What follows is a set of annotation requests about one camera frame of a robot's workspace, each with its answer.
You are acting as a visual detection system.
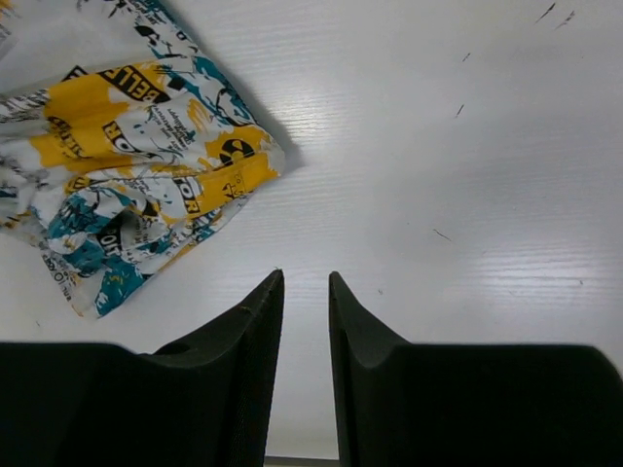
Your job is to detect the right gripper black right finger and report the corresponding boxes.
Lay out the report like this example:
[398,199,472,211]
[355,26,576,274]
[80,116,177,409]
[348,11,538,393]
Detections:
[329,273,622,466]

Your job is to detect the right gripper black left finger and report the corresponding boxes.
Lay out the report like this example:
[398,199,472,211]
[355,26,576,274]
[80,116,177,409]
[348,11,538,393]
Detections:
[1,270,284,466]

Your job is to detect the white teal yellow patterned shorts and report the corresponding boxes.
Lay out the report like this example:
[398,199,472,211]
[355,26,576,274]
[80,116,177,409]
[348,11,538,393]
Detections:
[1,1,285,317]

